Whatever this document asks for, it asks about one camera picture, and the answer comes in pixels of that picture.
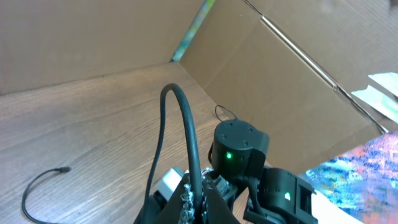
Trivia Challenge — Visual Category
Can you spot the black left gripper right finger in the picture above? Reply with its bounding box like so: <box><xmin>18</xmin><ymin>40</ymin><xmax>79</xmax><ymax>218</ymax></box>
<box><xmin>200</xmin><ymin>176</ymin><xmax>239</xmax><ymax>224</ymax></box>

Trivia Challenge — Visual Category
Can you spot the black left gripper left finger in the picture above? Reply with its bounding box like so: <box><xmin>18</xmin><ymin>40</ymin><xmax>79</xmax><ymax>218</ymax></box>
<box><xmin>152</xmin><ymin>173</ymin><xmax>195</xmax><ymax>224</ymax></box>

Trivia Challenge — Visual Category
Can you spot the black USB cable bundle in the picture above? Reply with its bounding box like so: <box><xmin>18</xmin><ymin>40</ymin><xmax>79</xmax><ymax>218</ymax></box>
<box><xmin>21</xmin><ymin>166</ymin><xmax>72</xmax><ymax>224</ymax></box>

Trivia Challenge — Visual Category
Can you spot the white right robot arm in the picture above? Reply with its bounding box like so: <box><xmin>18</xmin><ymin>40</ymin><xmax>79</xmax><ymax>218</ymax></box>
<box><xmin>208</xmin><ymin>119</ymin><xmax>359</xmax><ymax>224</ymax></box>

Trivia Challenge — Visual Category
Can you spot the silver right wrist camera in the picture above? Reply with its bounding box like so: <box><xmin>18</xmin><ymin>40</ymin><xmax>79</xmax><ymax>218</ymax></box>
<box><xmin>155</xmin><ymin>167</ymin><xmax>184</xmax><ymax>201</ymax></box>

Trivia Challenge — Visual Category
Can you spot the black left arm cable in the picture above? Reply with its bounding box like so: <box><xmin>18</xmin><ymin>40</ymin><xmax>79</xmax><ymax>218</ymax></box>
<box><xmin>141</xmin><ymin>82</ymin><xmax>203</xmax><ymax>224</ymax></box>

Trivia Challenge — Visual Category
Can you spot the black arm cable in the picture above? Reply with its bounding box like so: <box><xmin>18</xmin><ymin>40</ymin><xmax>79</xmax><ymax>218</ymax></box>
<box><xmin>141</xmin><ymin>82</ymin><xmax>203</xmax><ymax>224</ymax></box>
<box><xmin>214</xmin><ymin>105</ymin><xmax>239</xmax><ymax>123</ymax></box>

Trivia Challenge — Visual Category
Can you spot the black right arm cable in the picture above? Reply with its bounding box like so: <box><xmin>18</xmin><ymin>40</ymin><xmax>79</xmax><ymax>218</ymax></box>
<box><xmin>214</xmin><ymin>105</ymin><xmax>239</xmax><ymax>123</ymax></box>

